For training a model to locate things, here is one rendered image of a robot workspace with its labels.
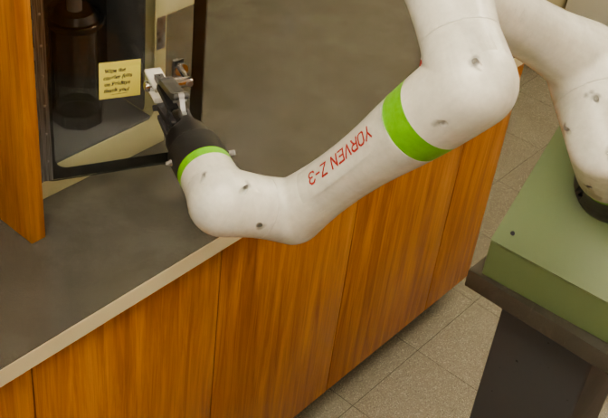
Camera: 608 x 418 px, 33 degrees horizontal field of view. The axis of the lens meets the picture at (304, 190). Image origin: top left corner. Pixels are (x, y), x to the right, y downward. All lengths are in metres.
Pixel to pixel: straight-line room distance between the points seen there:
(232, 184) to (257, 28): 1.10
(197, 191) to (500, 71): 0.50
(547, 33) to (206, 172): 0.55
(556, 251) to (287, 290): 0.70
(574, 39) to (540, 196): 0.36
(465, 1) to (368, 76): 1.11
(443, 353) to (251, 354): 0.91
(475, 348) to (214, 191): 1.74
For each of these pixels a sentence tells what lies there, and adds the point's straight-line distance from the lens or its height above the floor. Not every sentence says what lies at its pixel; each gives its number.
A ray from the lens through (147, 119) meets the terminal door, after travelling 1.96.
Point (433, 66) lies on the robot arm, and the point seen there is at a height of 1.53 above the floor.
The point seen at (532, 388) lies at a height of 0.70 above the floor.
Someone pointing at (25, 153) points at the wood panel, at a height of 1.14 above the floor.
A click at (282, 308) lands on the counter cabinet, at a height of 0.56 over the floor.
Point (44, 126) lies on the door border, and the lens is 1.91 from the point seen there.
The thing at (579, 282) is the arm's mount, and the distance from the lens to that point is 1.86.
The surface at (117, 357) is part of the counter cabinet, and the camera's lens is 1.97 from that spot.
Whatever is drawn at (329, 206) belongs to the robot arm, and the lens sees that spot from 1.56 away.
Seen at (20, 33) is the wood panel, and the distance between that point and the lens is 1.68.
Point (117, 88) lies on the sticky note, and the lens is 1.90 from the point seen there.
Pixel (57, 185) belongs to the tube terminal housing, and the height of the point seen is 0.96.
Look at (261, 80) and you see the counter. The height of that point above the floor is 0.94.
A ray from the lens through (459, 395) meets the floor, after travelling 3.03.
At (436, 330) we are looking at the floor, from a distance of 3.19.
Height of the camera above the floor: 2.19
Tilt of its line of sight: 37 degrees down
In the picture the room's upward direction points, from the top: 7 degrees clockwise
